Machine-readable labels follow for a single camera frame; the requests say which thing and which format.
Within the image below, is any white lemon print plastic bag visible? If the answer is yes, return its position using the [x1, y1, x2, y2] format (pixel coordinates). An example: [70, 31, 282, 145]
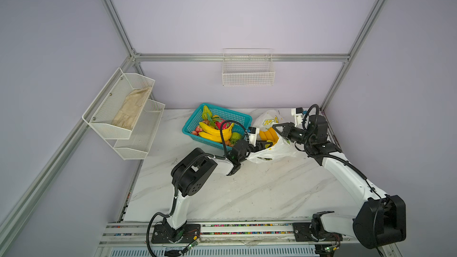
[247, 109, 299, 164]

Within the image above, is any yellow fake banana bunch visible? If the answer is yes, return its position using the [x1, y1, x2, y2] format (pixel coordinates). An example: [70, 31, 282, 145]
[199, 122, 233, 143]

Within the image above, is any pink fake dragon fruit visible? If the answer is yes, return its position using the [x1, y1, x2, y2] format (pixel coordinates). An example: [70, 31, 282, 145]
[215, 119, 232, 130]

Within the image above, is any red fake strawberry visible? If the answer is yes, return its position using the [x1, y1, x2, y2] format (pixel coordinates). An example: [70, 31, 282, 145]
[192, 126, 203, 136]

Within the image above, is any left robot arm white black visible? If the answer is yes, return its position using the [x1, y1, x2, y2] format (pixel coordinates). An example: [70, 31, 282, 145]
[161, 127, 274, 243]

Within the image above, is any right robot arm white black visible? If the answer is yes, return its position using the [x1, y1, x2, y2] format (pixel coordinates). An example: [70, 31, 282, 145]
[272, 104, 407, 249]

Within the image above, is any green fake leafy fruit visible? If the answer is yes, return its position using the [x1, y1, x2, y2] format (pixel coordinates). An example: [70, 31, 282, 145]
[202, 105, 219, 127]

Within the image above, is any teal plastic basket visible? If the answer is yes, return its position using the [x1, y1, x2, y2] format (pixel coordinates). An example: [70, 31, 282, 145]
[182, 104, 252, 151]

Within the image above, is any lower white mesh shelf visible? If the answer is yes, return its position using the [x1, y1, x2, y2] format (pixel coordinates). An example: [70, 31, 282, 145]
[113, 99, 165, 160]

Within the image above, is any white mesh shelf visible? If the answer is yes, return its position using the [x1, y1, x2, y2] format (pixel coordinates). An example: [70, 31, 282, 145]
[113, 99, 165, 160]
[82, 69, 155, 140]

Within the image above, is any beige cloth in shelf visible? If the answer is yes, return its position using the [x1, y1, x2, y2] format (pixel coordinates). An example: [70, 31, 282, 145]
[111, 87, 152, 130]

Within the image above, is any upper white mesh shelf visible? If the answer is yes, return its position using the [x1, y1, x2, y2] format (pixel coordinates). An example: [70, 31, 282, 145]
[82, 69, 155, 140]

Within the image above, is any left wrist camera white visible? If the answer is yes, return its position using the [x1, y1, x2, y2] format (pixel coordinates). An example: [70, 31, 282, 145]
[248, 132, 258, 146]

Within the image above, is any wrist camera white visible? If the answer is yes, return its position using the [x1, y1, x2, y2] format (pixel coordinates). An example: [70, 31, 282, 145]
[292, 108, 307, 127]
[248, 132, 258, 146]

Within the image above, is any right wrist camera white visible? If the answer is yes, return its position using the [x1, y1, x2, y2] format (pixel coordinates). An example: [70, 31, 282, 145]
[292, 108, 307, 127]

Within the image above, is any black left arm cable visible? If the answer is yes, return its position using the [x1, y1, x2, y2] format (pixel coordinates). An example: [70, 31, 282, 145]
[146, 119, 248, 257]

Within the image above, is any white wire wall basket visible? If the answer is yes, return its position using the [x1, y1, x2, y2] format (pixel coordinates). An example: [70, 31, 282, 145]
[222, 48, 276, 87]

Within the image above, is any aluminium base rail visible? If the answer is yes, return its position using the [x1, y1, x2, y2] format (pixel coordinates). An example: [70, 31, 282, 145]
[93, 219, 402, 257]

